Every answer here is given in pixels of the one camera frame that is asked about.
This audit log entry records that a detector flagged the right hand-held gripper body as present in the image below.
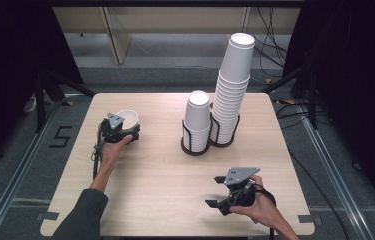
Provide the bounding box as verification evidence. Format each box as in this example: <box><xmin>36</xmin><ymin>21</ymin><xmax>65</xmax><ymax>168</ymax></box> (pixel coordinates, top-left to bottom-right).
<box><xmin>219</xmin><ymin>166</ymin><xmax>262</xmax><ymax>217</ymax></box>

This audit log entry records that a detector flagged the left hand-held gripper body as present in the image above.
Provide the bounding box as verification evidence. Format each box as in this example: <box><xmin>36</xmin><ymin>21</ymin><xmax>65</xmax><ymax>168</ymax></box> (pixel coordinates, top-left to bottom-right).
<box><xmin>99</xmin><ymin>112</ymin><xmax>133</xmax><ymax>144</ymax></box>

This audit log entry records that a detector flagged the white paper cup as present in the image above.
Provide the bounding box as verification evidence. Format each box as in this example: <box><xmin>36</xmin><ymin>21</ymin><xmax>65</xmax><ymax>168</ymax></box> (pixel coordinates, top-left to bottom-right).
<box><xmin>116</xmin><ymin>109</ymin><xmax>140</xmax><ymax>132</ymax></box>

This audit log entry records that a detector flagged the dark wire cup holder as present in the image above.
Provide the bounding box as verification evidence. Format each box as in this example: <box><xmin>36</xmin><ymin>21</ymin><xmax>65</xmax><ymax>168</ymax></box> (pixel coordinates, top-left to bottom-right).
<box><xmin>180</xmin><ymin>113</ymin><xmax>241</xmax><ymax>157</ymax></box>

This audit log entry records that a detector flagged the tall stack of paper cups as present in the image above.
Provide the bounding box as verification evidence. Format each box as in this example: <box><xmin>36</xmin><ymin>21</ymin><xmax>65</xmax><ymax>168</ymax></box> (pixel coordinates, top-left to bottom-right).
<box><xmin>209</xmin><ymin>32</ymin><xmax>256</xmax><ymax>145</ymax></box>

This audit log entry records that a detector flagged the person's left hand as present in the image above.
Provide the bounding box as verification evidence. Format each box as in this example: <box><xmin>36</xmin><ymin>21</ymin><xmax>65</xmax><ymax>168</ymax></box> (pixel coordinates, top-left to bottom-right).
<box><xmin>96</xmin><ymin>132</ymin><xmax>135</xmax><ymax>170</ymax></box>

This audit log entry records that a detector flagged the person's right hand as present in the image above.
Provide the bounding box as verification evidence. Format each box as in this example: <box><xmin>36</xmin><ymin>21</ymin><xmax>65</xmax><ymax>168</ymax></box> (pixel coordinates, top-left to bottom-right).
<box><xmin>229</xmin><ymin>175</ymin><xmax>278</xmax><ymax>230</ymax></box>

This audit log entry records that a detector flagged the short stack of paper cups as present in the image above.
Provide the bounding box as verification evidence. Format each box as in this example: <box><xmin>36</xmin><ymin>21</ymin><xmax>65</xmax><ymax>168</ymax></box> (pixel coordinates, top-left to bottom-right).
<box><xmin>183</xmin><ymin>89</ymin><xmax>212</xmax><ymax>153</ymax></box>

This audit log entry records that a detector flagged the black metal stand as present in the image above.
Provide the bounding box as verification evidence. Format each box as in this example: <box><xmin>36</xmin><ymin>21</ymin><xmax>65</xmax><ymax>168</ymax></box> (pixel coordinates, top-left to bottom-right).
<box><xmin>260</xmin><ymin>63</ymin><xmax>320</xmax><ymax>130</ymax></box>
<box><xmin>34</xmin><ymin>70</ymin><xmax>97</xmax><ymax>134</ymax></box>

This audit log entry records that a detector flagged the grey tape strip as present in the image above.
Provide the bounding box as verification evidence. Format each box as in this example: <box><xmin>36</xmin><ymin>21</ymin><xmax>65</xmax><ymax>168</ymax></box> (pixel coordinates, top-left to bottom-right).
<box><xmin>36</xmin><ymin>211</ymin><xmax>60</xmax><ymax>222</ymax></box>
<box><xmin>297</xmin><ymin>214</ymin><xmax>323</xmax><ymax>225</ymax></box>

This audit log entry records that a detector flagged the light wooden shelf unit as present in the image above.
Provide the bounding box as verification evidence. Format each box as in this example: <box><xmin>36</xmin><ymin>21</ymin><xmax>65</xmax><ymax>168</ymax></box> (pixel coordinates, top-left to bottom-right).
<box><xmin>52</xmin><ymin>6</ymin><xmax>301</xmax><ymax>66</ymax></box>

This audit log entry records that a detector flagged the black curtain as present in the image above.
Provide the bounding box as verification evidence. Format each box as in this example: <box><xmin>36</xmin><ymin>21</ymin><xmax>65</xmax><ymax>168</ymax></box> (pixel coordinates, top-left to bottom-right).
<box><xmin>0</xmin><ymin>0</ymin><xmax>85</xmax><ymax>171</ymax></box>
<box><xmin>282</xmin><ymin>0</ymin><xmax>375</xmax><ymax>218</ymax></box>

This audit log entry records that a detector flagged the right hand-held gripper cable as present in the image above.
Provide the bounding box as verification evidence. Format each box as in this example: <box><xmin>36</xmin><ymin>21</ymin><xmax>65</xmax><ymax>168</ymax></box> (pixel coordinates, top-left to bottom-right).
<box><xmin>250</xmin><ymin>183</ymin><xmax>278</xmax><ymax>240</ymax></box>

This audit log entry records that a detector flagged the hand-held gripper cable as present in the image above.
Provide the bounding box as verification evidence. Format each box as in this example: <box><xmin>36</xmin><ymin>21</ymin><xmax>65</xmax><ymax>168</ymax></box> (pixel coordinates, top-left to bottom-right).
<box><xmin>90</xmin><ymin>128</ymin><xmax>105</xmax><ymax>181</ymax></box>
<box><xmin>250</xmin><ymin>183</ymin><xmax>278</xmax><ymax>240</ymax></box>

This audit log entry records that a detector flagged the left hand-held gripper cable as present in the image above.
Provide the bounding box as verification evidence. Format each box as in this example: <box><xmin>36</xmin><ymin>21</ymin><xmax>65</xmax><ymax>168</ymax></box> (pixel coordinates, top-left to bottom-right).
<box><xmin>90</xmin><ymin>128</ymin><xmax>105</xmax><ymax>181</ymax></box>

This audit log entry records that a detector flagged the black floor cable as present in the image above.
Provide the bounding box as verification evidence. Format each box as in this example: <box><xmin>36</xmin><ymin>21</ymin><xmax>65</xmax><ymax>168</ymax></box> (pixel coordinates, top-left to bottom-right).
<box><xmin>276</xmin><ymin>103</ymin><xmax>351</xmax><ymax>240</ymax></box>

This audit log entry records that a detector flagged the metal floor rail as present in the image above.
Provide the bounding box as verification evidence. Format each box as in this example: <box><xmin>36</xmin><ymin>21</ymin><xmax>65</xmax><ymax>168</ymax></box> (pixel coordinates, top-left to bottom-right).
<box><xmin>299</xmin><ymin>114</ymin><xmax>375</xmax><ymax>240</ymax></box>
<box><xmin>0</xmin><ymin>99</ymin><xmax>63</xmax><ymax>240</ymax></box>

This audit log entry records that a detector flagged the bundle of black cables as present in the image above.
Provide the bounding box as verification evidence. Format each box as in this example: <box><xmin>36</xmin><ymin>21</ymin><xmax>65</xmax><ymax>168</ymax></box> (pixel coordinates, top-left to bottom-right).
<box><xmin>244</xmin><ymin>6</ymin><xmax>289</xmax><ymax>78</ymax></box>

